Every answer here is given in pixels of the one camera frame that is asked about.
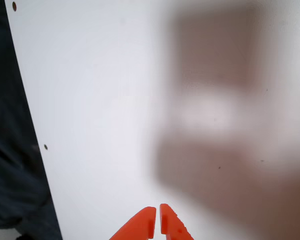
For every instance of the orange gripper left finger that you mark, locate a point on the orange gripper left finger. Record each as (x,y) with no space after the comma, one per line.
(140,227)

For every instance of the person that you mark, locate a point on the person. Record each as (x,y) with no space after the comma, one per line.
(10,150)

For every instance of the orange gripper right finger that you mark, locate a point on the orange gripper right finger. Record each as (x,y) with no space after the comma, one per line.
(171,227)

